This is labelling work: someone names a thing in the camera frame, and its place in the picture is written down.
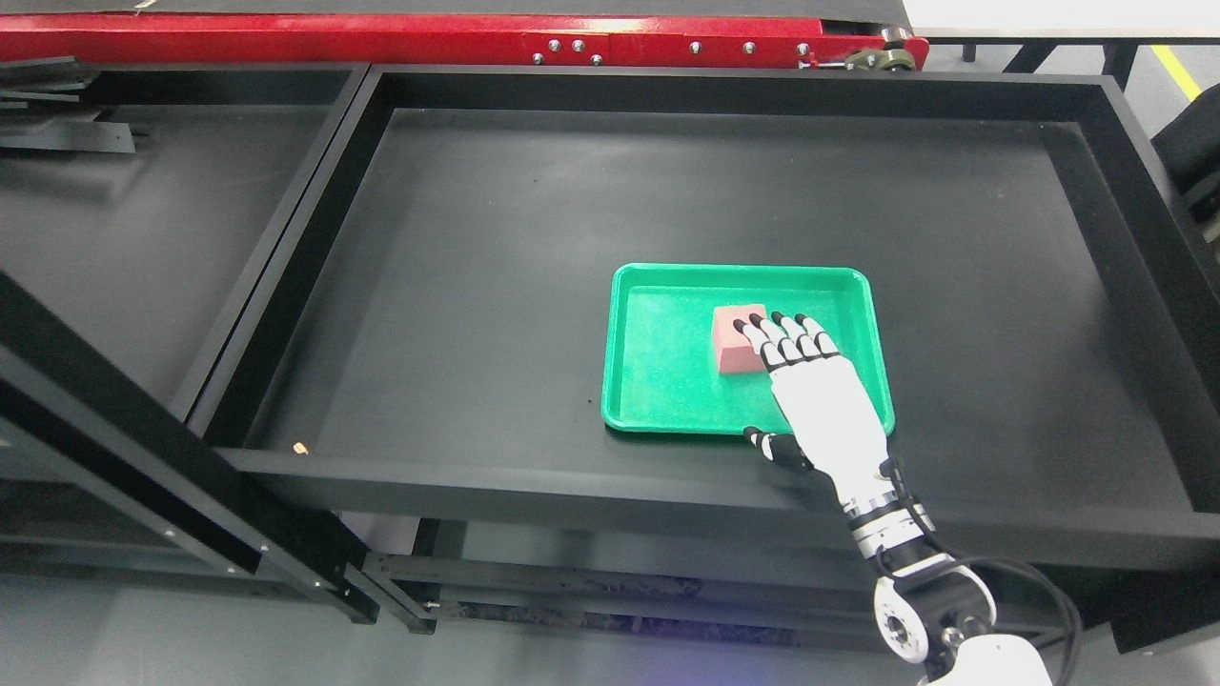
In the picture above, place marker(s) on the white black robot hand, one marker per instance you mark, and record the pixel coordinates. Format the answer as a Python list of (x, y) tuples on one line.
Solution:
[(834, 429)]

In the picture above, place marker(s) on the pink foam block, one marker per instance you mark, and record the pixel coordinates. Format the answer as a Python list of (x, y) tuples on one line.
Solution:
[(732, 352)]

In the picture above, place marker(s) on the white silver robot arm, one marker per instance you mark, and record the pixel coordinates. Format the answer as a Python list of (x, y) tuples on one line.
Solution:
[(932, 609)]

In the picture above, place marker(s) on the green plastic tray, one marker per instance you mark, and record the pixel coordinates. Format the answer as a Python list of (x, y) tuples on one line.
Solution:
[(659, 373)]

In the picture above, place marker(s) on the black metal shelf right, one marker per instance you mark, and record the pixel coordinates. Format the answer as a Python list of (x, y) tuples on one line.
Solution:
[(494, 307)]

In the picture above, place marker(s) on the black metal shelf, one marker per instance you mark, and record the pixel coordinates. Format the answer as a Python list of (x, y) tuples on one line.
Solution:
[(159, 243), (494, 307)]

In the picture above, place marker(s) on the black metal shelf left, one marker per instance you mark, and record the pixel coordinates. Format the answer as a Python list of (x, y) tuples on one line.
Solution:
[(159, 243)]

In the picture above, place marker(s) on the black jacket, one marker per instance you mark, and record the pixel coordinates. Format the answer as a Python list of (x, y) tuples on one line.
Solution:
[(1189, 149)]

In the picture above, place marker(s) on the red conveyor frame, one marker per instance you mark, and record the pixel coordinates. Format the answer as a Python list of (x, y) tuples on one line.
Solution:
[(538, 40)]

